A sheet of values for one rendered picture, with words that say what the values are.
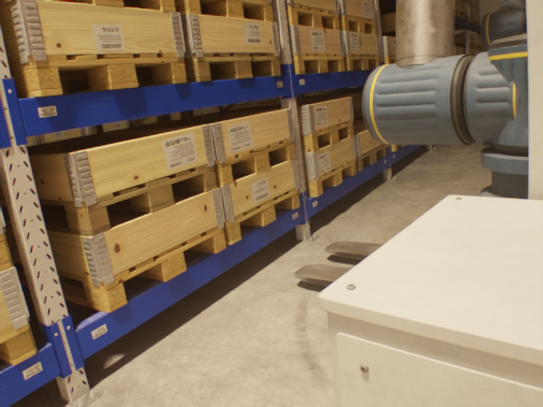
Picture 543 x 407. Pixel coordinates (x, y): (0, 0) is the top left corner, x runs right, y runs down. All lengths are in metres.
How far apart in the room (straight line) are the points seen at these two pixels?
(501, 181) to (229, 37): 1.88
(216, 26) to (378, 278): 2.16
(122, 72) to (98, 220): 0.62
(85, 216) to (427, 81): 1.36
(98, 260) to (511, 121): 1.54
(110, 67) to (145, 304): 1.05
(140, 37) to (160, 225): 0.85
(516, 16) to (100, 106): 1.50
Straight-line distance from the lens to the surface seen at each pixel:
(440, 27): 1.07
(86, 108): 1.86
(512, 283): 0.43
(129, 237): 1.97
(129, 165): 1.95
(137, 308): 2.07
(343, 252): 2.69
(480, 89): 0.95
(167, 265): 2.13
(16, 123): 1.72
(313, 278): 2.39
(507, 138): 0.94
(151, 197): 2.03
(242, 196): 2.52
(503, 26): 1.41
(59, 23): 1.85
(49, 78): 1.78
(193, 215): 2.22
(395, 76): 1.05
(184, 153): 2.17
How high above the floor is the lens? 1.08
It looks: 13 degrees down
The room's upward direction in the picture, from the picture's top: 7 degrees counter-clockwise
